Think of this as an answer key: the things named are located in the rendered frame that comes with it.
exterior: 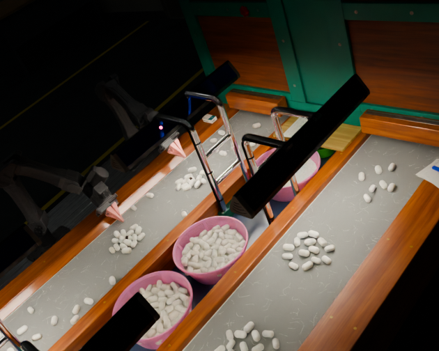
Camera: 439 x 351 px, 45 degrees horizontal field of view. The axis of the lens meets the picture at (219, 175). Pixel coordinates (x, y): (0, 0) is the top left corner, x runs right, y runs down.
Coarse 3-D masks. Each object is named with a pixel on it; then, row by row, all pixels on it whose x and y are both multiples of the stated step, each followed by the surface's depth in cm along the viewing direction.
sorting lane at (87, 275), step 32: (224, 128) 239; (256, 128) 231; (192, 160) 227; (224, 160) 219; (160, 192) 215; (192, 192) 209; (128, 224) 205; (160, 224) 199; (96, 256) 196; (128, 256) 190; (64, 288) 187; (96, 288) 182; (32, 320) 180; (64, 320) 175
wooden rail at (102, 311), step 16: (240, 176) 203; (224, 192) 199; (208, 208) 194; (144, 256) 184; (160, 256) 182; (128, 272) 180; (144, 272) 178; (112, 288) 176; (96, 304) 173; (112, 304) 171; (80, 320) 169; (96, 320) 168; (64, 336) 166; (80, 336) 165
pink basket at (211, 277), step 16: (192, 224) 188; (208, 224) 189; (224, 224) 188; (240, 224) 182; (176, 240) 184; (176, 256) 180; (240, 256) 172; (192, 272) 170; (208, 272) 168; (224, 272) 170
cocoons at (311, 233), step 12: (360, 180) 183; (312, 240) 166; (324, 240) 165; (300, 252) 164; (288, 264) 162; (312, 264) 159; (252, 324) 149; (228, 336) 148; (240, 336) 147; (252, 336) 146; (264, 336) 145; (228, 348) 145; (240, 348) 144; (252, 348) 142; (276, 348) 141
